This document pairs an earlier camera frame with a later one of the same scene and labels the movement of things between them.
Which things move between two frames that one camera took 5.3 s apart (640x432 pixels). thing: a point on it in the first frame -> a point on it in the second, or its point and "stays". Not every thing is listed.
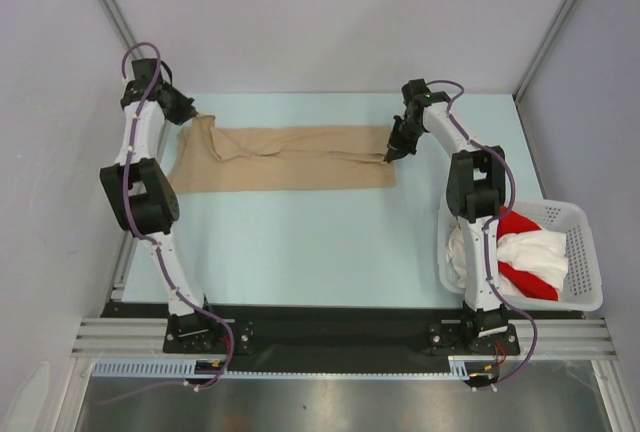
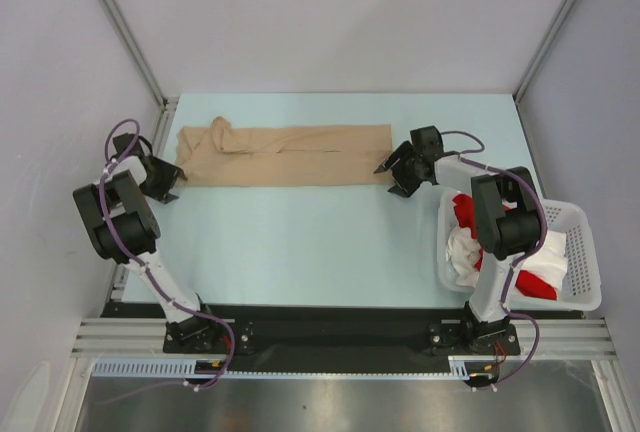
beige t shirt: (210, 157) stays
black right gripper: (399, 148) -> (405, 186)
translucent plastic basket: (580, 293) stays
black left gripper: (186, 112) -> (170, 174)
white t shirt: (536, 252) stays
